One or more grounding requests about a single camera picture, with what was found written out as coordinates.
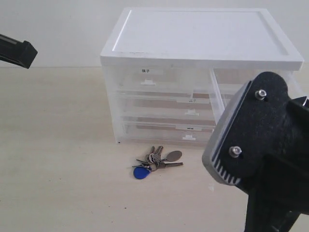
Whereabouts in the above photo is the white plastic drawer cabinet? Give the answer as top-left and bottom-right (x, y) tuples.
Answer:
(100, 7), (304, 142)

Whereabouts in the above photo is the key bunch with blue tag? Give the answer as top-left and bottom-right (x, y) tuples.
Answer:
(132, 145), (183, 179)

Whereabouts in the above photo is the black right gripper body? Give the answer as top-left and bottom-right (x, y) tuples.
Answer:
(220, 72), (309, 232)

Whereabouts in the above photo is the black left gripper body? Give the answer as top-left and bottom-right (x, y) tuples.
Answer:
(0, 34), (38, 69)

